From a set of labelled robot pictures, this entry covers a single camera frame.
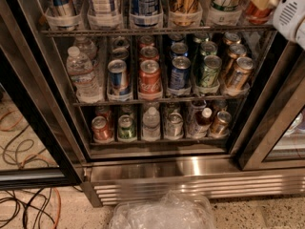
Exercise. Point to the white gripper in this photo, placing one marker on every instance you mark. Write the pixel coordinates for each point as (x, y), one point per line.
(287, 12)

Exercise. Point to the red coke can top shelf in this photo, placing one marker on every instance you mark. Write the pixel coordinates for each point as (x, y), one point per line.
(256, 16)

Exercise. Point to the red coke can shelf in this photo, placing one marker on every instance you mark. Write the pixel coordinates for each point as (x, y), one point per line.
(256, 16)
(149, 77)

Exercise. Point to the gold can top shelf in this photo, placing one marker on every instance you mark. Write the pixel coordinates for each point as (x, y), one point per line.
(184, 13)

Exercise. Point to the gold can shelf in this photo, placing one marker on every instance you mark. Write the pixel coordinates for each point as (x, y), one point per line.
(220, 126)
(239, 73)
(184, 13)

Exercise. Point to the green can middle shelf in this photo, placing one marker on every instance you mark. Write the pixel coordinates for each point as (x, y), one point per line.
(208, 70)

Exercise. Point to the gold can middle shelf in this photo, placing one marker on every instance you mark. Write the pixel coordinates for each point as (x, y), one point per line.
(239, 73)

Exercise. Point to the blue pepsi can middle shelf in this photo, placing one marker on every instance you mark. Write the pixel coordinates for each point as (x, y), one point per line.
(180, 72)

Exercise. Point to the stainless steel fridge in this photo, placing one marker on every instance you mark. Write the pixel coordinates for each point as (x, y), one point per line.
(263, 152)

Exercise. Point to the gold can bottom shelf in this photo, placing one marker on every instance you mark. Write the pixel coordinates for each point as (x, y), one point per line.
(220, 126)

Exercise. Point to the red coke can middle shelf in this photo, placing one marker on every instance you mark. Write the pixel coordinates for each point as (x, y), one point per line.
(149, 77)

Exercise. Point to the silver can bottom shelf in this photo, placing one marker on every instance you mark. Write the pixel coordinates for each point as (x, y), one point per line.
(174, 124)

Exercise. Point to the white labelled can top shelf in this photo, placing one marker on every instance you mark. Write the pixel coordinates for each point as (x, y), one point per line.
(103, 0)

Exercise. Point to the blue silver energy drink can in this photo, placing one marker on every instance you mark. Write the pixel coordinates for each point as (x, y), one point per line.
(119, 77)

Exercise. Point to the small water bottle bottom shelf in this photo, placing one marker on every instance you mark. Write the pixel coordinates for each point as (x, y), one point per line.
(151, 124)

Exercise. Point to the green can bottom shelf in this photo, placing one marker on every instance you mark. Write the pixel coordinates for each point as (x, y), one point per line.
(126, 128)

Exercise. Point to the red can bottom shelf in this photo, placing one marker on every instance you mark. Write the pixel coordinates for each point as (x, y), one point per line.
(101, 129)

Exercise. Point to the open glass fridge door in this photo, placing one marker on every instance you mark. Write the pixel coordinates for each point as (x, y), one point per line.
(40, 144)

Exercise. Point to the brown bottle white cap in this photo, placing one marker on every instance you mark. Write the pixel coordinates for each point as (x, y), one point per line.
(199, 122)

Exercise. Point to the rear clear water bottle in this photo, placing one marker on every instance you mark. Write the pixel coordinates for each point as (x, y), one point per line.
(85, 45)

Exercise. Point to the clear water bottle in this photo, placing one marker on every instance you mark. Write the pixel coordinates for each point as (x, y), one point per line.
(82, 75)
(85, 45)

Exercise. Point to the front clear water bottle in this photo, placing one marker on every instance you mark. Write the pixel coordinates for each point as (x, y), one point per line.
(82, 75)

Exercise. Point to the clear plastic bag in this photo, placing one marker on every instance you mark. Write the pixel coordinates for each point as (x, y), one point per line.
(172, 211)

